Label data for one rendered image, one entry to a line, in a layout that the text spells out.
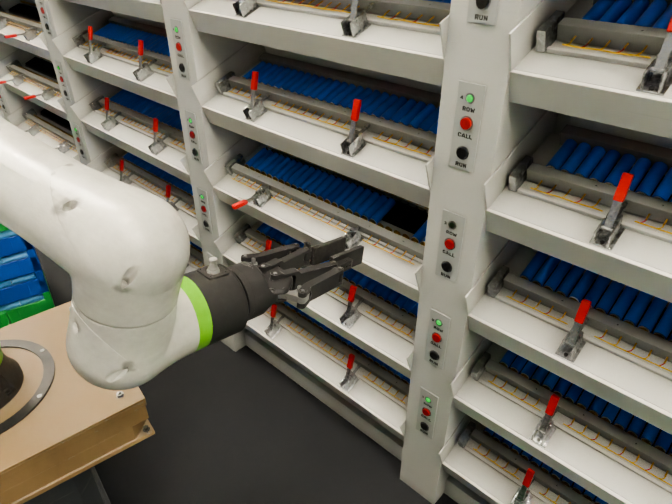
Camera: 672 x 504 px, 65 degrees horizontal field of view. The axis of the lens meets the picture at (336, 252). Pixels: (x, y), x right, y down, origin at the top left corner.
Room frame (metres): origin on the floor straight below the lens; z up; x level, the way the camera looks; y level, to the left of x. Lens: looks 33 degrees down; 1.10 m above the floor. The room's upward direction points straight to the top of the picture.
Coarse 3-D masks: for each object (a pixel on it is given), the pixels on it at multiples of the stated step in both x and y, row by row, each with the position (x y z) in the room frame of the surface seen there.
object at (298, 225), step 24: (240, 144) 1.22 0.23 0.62; (264, 144) 1.26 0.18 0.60; (216, 168) 1.16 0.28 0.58; (216, 192) 1.15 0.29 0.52; (240, 192) 1.10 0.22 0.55; (264, 216) 1.03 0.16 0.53; (288, 216) 0.99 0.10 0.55; (312, 240) 0.92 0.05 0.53; (360, 264) 0.84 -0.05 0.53; (384, 264) 0.81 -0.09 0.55; (408, 264) 0.80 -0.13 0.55; (408, 288) 0.76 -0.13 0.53
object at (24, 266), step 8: (32, 256) 1.34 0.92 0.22; (8, 264) 1.30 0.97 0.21; (16, 264) 1.31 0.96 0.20; (24, 264) 1.32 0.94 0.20; (32, 264) 1.33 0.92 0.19; (0, 272) 1.29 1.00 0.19; (8, 272) 1.30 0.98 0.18; (16, 272) 1.31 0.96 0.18; (24, 272) 1.32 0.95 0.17; (32, 272) 1.33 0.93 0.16; (0, 280) 1.28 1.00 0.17
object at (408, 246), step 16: (256, 176) 1.11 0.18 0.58; (288, 192) 1.03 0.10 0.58; (320, 208) 0.96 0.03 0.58; (336, 208) 0.95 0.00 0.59; (352, 224) 0.91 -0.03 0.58; (368, 224) 0.89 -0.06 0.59; (384, 240) 0.85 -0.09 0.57; (400, 240) 0.83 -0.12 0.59; (400, 256) 0.81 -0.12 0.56; (416, 256) 0.80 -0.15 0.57
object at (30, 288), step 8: (40, 264) 1.48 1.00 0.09; (40, 272) 1.34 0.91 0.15; (32, 280) 1.32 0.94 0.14; (40, 280) 1.34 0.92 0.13; (8, 288) 1.29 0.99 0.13; (16, 288) 1.30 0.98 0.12; (24, 288) 1.31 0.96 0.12; (32, 288) 1.32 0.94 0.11; (40, 288) 1.33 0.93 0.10; (0, 296) 1.27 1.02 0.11; (8, 296) 1.28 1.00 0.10; (16, 296) 1.29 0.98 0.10; (24, 296) 1.30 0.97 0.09; (0, 304) 1.27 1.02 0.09
